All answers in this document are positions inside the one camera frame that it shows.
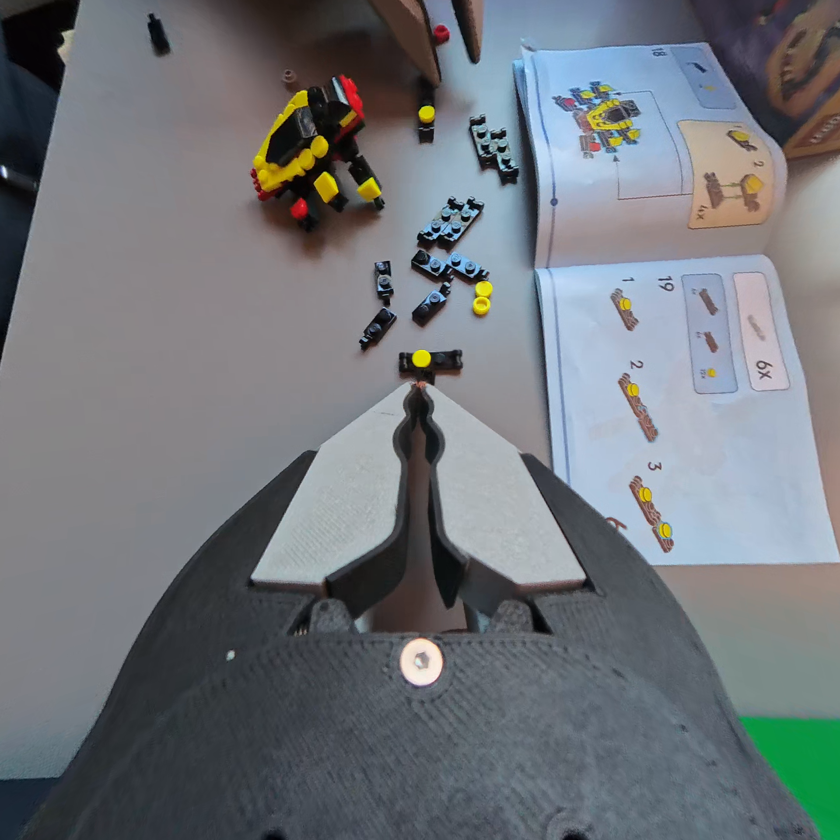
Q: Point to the yellow black lego model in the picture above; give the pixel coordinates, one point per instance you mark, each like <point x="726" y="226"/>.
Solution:
<point x="289" y="157"/>

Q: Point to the black lego peg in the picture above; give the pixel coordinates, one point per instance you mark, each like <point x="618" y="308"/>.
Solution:
<point x="158" y="34"/>

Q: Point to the narrow black lego yellow stud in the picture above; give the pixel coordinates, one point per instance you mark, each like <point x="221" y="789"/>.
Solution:
<point x="426" y="113"/>

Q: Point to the lego instruction booklet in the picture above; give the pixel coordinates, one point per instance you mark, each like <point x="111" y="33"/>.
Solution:
<point x="663" y="407"/>

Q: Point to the lego set cardboard box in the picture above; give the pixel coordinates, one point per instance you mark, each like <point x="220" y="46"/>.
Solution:
<point x="781" y="65"/>

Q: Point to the group of black lego plates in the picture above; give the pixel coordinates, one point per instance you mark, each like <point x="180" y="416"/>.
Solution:
<point x="449" y="220"/>

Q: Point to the small red lego piece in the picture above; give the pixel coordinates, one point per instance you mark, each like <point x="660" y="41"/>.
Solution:
<point x="441" y="31"/>

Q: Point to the green board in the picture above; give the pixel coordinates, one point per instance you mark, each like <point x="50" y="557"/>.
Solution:
<point x="794" y="774"/>

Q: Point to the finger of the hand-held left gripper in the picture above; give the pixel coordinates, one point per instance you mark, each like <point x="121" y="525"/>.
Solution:
<point x="410" y="33"/>
<point x="471" y="26"/>

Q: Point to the black lego plate yellow stud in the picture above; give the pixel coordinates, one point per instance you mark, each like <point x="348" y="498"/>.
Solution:
<point x="430" y="361"/>

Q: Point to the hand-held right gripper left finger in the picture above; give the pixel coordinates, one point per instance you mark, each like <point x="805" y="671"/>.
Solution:
<point x="328" y="518"/>

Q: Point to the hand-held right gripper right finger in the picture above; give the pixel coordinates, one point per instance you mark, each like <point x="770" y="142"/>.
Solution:
<point x="512" y="518"/>

